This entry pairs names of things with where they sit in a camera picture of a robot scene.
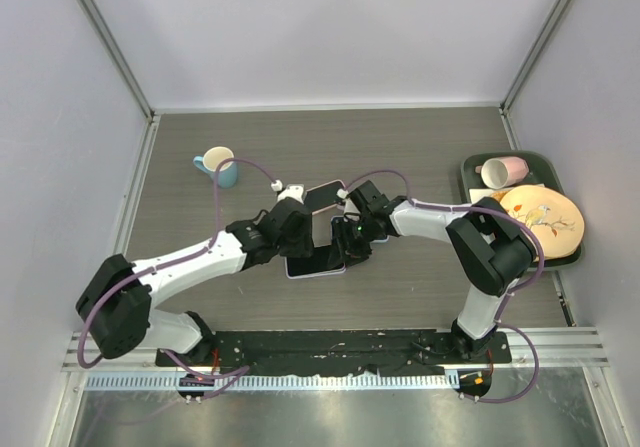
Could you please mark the pink phone case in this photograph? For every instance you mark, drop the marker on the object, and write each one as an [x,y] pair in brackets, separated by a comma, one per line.
[325,199]

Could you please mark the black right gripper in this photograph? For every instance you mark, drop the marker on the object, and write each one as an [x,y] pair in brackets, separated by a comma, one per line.
[344,248]

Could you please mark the yellow bird plate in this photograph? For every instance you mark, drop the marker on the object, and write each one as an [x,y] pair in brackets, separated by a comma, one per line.
[554,219]

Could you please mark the dark green tray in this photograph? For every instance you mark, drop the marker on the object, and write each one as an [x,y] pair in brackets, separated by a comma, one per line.
[541,173]

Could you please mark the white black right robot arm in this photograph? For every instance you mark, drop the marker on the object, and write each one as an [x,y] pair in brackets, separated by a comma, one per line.
[491,248]

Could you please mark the lavender phone case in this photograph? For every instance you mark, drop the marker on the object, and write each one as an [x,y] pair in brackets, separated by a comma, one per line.
[315,274]

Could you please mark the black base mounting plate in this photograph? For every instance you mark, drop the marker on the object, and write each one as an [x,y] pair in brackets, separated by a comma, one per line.
[333,353]

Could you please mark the pink white mug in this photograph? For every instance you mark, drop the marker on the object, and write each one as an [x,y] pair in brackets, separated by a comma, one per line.
[500,172]

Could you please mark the perforated white cable tray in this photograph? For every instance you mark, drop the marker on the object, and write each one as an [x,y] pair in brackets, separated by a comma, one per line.
[181,382]

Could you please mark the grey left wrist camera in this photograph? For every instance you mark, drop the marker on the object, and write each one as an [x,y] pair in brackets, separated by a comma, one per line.
[292,191]

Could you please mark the silver edged black smartphone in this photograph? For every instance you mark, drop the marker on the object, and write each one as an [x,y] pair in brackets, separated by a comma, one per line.
[312,264]

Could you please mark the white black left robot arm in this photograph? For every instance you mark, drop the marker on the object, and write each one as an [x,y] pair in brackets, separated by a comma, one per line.
[120,306]

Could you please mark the blue ceramic mug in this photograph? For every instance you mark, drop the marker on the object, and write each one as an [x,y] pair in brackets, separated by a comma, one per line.
[217,163]

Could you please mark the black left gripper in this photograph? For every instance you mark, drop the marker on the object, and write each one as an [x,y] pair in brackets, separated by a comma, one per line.
[305,244]

